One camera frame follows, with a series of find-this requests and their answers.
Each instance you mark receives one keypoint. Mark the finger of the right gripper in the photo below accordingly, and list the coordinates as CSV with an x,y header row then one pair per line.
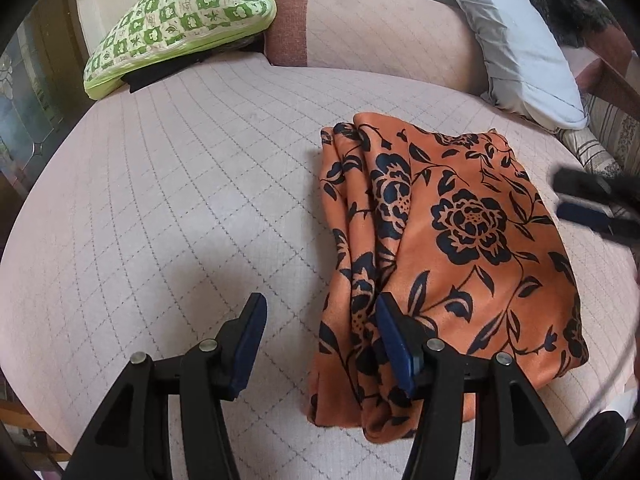
x,y
618,190
617,230

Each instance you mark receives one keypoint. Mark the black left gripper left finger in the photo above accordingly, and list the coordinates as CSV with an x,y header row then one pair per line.
x,y
128,435

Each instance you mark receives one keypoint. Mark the orange black floral garment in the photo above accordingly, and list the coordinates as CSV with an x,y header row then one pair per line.
x,y
454,230

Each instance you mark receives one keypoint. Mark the striped beige bedding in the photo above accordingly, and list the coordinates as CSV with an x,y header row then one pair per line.
x,y
609,144

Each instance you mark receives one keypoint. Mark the grey white pillow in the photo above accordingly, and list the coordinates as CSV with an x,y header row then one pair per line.
x,y
527,71

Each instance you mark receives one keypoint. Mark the dark furry cushion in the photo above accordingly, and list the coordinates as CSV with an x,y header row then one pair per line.
x,y
570,21

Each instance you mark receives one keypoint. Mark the pink quilted bolster cushion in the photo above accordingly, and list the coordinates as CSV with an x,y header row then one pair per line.
x,y
422,40

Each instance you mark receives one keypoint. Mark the stained glass wooden door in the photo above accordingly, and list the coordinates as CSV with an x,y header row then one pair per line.
x,y
42,97

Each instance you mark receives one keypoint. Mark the black cloth under pillow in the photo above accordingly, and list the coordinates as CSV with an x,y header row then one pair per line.
x,y
143,77

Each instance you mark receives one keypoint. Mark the green white patterned pillow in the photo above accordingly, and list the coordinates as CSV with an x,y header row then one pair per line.
x,y
154,31

